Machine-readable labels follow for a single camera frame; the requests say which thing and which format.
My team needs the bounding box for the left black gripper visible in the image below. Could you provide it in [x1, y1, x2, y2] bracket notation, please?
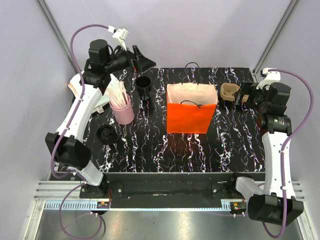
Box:
[104, 42, 156, 75]

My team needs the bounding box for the black coffee cup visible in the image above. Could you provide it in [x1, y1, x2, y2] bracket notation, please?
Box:
[135, 76, 152, 100]

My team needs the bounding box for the orange paper bag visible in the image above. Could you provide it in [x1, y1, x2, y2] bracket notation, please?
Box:
[166, 81, 218, 134]

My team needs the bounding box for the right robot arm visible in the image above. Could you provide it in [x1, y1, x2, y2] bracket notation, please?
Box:
[227, 82, 304, 226]

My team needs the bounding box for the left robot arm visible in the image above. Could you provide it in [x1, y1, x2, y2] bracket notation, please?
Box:
[45, 39, 156, 198]

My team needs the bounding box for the bottom pulp cup carrier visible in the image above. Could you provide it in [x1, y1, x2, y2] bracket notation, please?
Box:
[220, 83, 240, 102]

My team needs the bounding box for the white napkin stack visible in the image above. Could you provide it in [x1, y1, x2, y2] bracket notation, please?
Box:
[67, 74, 118, 115]

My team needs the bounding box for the pink straw holder cup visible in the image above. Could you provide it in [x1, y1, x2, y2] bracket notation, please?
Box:
[109, 93, 135, 125]

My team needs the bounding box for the black cup lid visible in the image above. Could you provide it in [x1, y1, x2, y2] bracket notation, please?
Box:
[96, 124, 118, 145]

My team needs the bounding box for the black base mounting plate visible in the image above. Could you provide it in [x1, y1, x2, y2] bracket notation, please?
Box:
[79, 172, 265, 210]

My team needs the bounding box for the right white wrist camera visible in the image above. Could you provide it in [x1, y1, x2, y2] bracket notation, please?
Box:
[256, 67, 281, 90]

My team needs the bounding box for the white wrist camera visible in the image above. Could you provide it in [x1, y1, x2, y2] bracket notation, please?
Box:
[256, 67, 281, 90]
[108, 25, 129, 51]

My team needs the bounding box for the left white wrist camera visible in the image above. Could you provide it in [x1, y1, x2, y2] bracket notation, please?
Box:
[108, 25, 129, 51]

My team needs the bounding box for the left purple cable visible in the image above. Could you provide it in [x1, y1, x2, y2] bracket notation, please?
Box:
[49, 24, 116, 238]

